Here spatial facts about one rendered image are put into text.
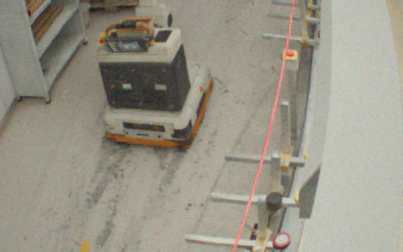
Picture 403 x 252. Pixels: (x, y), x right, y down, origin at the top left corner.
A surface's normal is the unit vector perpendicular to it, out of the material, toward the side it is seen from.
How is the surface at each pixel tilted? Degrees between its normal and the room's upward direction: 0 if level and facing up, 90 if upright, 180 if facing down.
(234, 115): 0
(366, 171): 0
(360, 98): 0
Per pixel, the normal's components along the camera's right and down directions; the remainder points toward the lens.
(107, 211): -0.13, -0.72
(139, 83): -0.25, 0.69
